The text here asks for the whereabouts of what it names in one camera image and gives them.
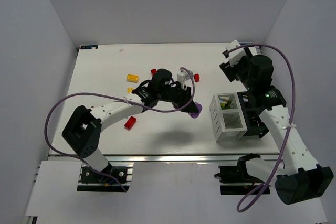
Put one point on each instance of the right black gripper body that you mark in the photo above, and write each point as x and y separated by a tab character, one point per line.
227	69

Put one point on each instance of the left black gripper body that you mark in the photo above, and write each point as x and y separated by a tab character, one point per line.
184	98

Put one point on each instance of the plain purple lego block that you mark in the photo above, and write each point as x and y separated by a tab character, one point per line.
197	113

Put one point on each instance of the small red lego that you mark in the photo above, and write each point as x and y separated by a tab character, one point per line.
196	77

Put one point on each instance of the long green lego brick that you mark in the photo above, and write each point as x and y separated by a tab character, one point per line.
225	106

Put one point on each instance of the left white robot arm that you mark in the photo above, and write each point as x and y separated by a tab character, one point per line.
82	131

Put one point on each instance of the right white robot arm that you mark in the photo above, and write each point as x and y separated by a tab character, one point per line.
296	176

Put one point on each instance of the long yellow lego plate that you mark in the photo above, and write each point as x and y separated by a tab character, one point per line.
130	89

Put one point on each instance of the yellow lego brick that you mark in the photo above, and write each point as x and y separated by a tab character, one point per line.
132	78

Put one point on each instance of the white slotted container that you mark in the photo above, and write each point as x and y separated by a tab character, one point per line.
229	124

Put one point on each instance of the black slotted container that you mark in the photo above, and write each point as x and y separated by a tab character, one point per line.
255	126

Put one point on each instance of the left blue corner label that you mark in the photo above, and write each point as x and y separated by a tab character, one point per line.
88	47

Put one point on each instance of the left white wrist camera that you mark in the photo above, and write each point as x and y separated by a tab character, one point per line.
184	76

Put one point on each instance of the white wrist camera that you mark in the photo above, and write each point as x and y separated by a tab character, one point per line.
233	54
184	76

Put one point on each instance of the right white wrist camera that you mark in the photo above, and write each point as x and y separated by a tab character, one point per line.
233	54

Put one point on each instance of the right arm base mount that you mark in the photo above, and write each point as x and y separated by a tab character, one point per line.
235	180

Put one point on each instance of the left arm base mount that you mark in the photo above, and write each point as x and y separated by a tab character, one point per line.
89	181

